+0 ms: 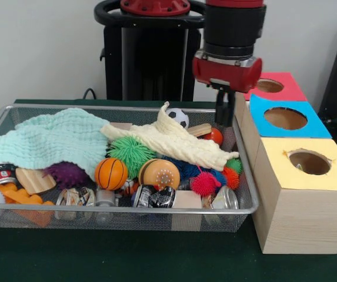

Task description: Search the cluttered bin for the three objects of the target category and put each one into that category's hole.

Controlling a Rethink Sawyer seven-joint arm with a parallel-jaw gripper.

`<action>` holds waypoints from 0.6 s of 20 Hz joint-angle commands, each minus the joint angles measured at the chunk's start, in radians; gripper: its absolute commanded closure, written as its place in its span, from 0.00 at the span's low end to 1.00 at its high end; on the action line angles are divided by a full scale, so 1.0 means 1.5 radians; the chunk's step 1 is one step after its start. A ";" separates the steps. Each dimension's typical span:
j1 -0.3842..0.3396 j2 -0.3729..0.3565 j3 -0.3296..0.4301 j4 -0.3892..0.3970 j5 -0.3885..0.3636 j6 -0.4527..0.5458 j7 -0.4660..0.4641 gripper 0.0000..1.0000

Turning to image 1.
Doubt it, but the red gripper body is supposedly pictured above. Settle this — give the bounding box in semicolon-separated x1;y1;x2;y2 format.
192;49;263;94

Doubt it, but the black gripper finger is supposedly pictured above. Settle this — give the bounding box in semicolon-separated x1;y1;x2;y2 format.
214;88;225;125
222;90;236;126

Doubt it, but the wooden box with three holes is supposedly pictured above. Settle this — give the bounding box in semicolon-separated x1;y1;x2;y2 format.
234;72;337;255

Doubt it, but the shallow mesh bin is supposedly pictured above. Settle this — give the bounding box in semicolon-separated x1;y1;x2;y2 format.
0;104;259;233

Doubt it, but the small toy soccer ball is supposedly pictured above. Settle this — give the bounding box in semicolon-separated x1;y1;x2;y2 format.
165;108;190;129

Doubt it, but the cream waffle cloth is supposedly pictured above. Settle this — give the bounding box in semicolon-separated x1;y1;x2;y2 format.
101;101;239;172

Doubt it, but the crushed silver can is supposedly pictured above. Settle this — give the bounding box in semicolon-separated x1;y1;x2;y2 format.
212;185;239;210

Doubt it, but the hamburger toy ball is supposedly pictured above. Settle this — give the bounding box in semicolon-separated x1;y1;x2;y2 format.
138;158;181;190

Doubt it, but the green spiky rubber ball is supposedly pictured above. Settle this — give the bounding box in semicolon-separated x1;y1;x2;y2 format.
106;135;157;171

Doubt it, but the orange toy basketball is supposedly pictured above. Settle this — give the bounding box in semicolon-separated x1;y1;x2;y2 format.
94;157;129;191

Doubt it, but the purple spiky rubber ball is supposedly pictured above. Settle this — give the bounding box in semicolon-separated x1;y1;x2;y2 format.
43;160;90;190

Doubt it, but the mint green waffle cloth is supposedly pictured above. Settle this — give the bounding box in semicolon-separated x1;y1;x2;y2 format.
0;108;110;180

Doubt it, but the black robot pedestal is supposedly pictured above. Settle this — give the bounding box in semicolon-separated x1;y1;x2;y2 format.
94;0;216;102

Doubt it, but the black cable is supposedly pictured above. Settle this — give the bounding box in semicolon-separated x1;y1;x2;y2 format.
82;87;99;100

